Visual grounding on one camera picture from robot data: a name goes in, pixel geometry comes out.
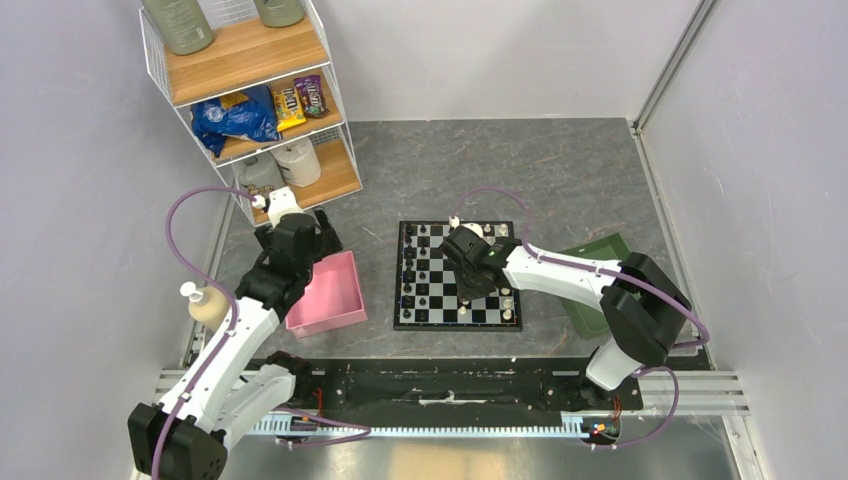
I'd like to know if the brown candy bag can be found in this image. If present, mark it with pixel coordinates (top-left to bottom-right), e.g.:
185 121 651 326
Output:
294 75 329 118

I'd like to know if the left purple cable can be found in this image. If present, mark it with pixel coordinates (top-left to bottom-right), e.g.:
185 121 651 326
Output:
150 186 372 480

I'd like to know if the blue snack bag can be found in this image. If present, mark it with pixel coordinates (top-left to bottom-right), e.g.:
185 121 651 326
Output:
190 84 281 158

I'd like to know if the grey-green bottle left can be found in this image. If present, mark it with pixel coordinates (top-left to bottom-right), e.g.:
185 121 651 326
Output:
141 0 214 56

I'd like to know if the white paper roll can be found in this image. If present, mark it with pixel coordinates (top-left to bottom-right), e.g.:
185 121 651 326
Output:
270 137 322 187

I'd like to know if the soap pump dispenser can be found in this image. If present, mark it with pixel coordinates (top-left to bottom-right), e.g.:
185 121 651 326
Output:
179 282 230 332

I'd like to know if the purple cable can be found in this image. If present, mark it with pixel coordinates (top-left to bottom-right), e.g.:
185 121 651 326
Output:
150 186 372 480
450 186 711 452

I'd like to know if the grey-green bottle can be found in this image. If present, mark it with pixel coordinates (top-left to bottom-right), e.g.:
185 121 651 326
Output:
141 0 214 56
254 0 306 28

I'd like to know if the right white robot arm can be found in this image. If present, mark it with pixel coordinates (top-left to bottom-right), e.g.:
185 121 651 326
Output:
439 223 692 409

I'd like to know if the white wire wooden shelf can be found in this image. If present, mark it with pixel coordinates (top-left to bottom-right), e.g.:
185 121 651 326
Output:
139 1 363 209

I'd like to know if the grey-green bottle right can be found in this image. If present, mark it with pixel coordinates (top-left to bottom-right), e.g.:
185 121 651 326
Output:
254 0 306 28

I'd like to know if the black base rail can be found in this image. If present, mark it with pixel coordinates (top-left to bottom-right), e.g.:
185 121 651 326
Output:
286 357 644 429

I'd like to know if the pink plastic bin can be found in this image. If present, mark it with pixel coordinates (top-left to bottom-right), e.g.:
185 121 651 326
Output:
285 250 368 338

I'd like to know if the yellow candy bag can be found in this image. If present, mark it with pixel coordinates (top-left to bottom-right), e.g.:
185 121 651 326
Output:
272 84 307 132

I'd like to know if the green plastic bin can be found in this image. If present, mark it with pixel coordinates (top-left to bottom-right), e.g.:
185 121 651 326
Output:
556 231 632 340

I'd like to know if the black and white chessboard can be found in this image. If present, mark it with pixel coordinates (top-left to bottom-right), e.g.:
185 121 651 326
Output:
393 220 523 333

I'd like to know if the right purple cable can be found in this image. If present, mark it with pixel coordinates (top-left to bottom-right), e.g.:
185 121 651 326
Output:
450 186 711 452

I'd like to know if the translucent plastic jug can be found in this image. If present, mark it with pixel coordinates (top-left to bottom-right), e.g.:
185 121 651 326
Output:
237 152 285 197

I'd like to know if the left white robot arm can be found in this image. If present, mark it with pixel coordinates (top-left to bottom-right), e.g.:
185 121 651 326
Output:
128 187 341 479

